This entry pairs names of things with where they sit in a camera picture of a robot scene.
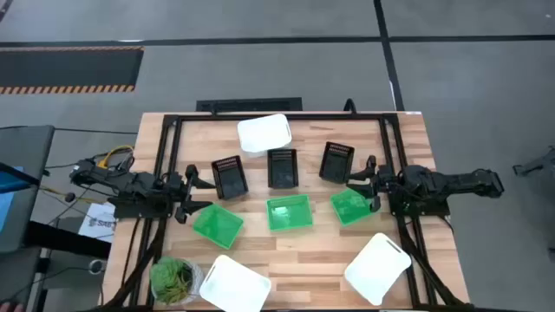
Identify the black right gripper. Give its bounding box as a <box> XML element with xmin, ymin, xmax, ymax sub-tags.
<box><xmin>346</xmin><ymin>154</ymin><xmax>396</xmax><ymax>214</ymax></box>

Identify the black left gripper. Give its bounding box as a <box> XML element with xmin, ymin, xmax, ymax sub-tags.
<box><xmin>162</xmin><ymin>164</ymin><xmax>217</xmax><ymax>224</ymax></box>

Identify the green plastic basket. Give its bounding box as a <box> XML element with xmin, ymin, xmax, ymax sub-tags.
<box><xmin>330</xmin><ymin>188</ymin><xmax>374</xmax><ymax>227</ymax></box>
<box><xmin>265</xmin><ymin>193</ymin><xmax>314</xmax><ymax>232</ymax></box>
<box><xmin>192</xmin><ymin>203</ymin><xmax>245</xmax><ymax>250</ymax></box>

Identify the black plastic basket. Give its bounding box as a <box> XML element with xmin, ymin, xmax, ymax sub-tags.
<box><xmin>319</xmin><ymin>141</ymin><xmax>356</xmax><ymax>184</ymax></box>
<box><xmin>266</xmin><ymin>148</ymin><xmax>299</xmax><ymax>190</ymax></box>
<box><xmin>211</xmin><ymin>155</ymin><xmax>250</xmax><ymax>200</ymax></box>

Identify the white plastic basket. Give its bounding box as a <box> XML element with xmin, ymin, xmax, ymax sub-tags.
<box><xmin>237</xmin><ymin>113</ymin><xmax>292</xmax><ymax>158</ymax></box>
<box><xmin>199</xmin><ymin>254</ymin><xmax>272</xmax><ymax>312</ymax></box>
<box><xmin>343</xmin><ymin>232</ymin><xmax>412</xmax><ymax>306</ymax></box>

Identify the white ribbed plant pot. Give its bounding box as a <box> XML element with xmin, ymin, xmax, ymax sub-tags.
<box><xmin>150</xmin><ymin>259</ymin><xmax>205</xmax><ymax>307</ymax></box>

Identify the green succulent plant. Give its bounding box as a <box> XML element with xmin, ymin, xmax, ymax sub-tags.
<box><xmin>150</xmin><ymin>256</ymin><xmax>195</xmax><ymax>304</ymax></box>

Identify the white printed paper sheet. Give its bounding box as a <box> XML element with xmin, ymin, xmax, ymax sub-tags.
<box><xmin>78</xmin><ymin>202</ymin><xmax>117</xmax><ymax>244</ymax></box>

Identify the black perforated bar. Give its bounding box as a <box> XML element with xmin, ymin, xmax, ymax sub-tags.
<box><xmin>195</xmin><ymin>97</ymin><xmax>304</xmax><ymax>114</ymax></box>

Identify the black bench beam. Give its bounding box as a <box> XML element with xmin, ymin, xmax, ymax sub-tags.
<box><xmin>25</xmin><ymin>220</ymin><xmax>112</xmax><ymax>261</ymax></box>

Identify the black hazard-striped floor mat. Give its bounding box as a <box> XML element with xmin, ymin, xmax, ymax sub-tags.
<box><xmin>0</xmin><ymin>46</ymin><xmax>145</xmax><ymax>95</ymax></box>

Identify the blue panel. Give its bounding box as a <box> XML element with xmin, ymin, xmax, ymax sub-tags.
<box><xmin>0</xmin><ymin>166</ymin><xmax>25</xmax><ymax>231</ymax></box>

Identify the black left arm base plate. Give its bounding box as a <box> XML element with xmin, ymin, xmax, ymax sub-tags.
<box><xmin>107</xmin><ymin>197</ymin><xmax>173</xmax><ymax>220</ymax></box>

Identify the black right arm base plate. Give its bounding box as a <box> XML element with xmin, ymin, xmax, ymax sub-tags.
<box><xmin>388</xmin><ymin>197</ymin><xmax>451</xmax><ymax>218</ymax></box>

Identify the black metal table frame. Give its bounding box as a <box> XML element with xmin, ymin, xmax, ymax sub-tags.
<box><xmin>99</xmin><ymin>112</ymin><xmax>473</xmax><ymax>312</ymax></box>

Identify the yellow cable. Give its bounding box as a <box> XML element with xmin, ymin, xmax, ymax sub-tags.
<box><xmin>97</xmin><ymin>145</ymin><xmax>135</xmax><ymax>169</ymax></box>

